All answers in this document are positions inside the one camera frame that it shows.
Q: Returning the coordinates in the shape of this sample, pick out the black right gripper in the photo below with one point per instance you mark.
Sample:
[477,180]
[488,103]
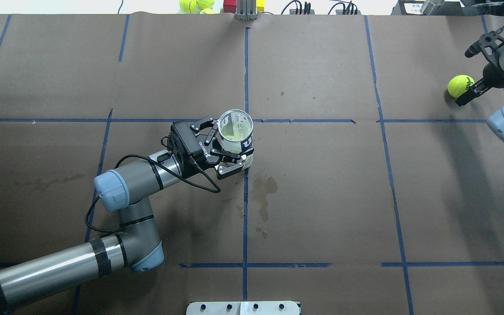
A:
[491,75]

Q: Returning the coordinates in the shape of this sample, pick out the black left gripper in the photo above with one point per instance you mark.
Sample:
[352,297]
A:
[200,154]

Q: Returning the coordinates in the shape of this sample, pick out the white blue tennis ball can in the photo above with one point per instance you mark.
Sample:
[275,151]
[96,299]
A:
[236,115]

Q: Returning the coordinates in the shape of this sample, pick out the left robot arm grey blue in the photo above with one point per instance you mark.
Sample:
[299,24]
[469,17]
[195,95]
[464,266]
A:
[47,167]

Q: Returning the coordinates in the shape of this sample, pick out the yellow ball on side table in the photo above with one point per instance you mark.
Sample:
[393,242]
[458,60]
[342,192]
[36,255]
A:
[188,6]

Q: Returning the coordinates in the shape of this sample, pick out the silver metal cylinder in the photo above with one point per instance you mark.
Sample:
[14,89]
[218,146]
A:
[431,7]

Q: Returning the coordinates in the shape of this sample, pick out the black labelled box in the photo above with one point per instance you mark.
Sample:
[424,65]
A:
[407,7]

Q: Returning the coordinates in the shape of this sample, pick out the yellow cube block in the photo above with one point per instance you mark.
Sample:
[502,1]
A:
[260,5]

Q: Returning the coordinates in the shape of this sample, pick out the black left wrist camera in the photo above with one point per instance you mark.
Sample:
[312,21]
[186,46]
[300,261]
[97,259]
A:
[182,150]

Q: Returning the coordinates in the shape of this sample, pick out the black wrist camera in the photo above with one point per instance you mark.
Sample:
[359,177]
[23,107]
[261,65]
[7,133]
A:
[488,45]
[182,150]

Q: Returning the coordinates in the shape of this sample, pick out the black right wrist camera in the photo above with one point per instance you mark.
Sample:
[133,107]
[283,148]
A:
[488,45]

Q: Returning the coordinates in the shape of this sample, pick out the white pedestal column base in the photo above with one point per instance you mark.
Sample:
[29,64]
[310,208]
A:
[244,308]

